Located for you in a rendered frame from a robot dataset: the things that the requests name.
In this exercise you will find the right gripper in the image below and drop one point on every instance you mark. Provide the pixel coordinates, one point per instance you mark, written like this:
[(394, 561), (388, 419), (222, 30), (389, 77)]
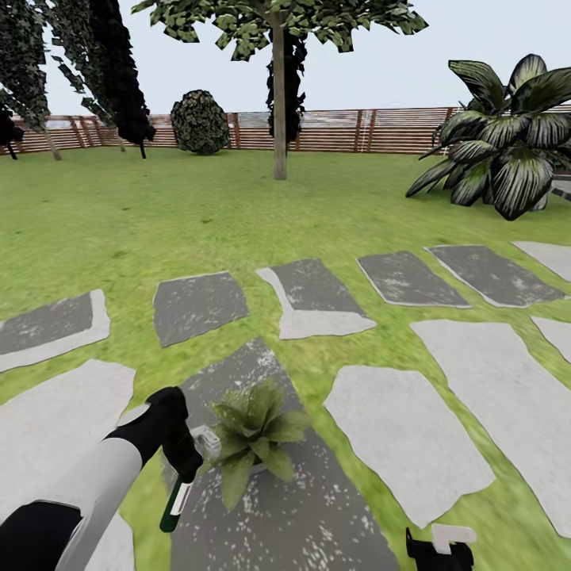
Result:
[(427, 559)]

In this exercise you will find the pot plant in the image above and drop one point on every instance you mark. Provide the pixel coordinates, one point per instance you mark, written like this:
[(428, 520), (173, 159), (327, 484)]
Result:
[(251, 431)]

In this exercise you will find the insectifuge atomizer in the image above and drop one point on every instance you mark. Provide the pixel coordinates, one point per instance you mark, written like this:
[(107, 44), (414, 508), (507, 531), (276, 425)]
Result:
[(175, 506)]

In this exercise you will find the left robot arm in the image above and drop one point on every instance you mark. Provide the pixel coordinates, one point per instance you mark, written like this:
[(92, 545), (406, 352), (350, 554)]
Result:
[(59, 526)]

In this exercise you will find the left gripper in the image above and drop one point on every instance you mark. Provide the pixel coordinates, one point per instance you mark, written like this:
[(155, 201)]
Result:
[(184, 457)]

